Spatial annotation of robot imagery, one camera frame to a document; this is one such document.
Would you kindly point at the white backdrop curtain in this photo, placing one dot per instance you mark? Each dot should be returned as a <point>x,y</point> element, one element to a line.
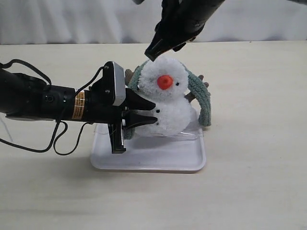
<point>122,21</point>

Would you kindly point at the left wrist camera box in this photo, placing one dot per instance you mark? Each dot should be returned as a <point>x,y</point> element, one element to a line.
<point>119,84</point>

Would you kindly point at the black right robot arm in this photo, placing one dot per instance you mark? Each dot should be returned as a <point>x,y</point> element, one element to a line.
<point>181,22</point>

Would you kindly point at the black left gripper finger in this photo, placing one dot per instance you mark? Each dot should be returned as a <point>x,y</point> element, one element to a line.
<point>133,120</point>
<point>133,101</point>

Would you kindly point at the white plush snowman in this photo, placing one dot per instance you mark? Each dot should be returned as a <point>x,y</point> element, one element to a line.
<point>165,105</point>

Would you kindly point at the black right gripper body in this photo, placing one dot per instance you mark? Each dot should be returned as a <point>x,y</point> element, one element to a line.
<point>182,20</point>

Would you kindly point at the green fluffy scarf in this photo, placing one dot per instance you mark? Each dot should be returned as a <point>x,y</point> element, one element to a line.
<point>201,100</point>

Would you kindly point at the white plastic tray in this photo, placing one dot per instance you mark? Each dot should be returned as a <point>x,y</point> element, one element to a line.
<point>148,154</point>

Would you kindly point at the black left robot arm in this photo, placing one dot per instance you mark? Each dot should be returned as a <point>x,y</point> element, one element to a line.
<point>27,94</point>

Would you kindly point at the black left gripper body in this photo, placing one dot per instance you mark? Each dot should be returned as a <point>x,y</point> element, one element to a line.
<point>93,104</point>

